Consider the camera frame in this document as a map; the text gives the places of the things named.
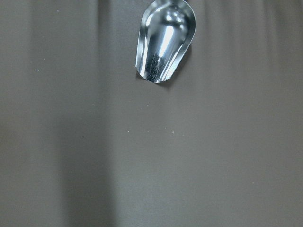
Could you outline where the metal scoop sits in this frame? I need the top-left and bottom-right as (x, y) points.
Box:
(135, 0), (196, 83)

